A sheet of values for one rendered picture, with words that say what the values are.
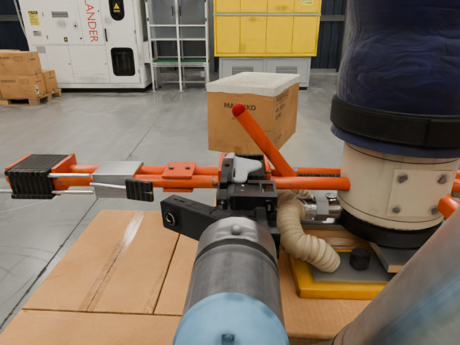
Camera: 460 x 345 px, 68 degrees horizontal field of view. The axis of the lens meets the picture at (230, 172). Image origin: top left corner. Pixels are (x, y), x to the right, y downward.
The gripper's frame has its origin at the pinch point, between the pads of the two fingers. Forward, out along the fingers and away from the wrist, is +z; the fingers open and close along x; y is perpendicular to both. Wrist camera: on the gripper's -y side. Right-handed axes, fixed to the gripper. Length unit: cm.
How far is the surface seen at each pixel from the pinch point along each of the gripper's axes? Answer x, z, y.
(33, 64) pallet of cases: -38, 563, -380
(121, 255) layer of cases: -54, 47, -42
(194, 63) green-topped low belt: -50, 711, -112
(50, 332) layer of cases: -54, 13, -50
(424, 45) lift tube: 21.7, -9.0, 23.8
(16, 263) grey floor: -108, 107, -134
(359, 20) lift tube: 24.6, -1.9, 17.9
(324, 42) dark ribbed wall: -21, 1052, 230
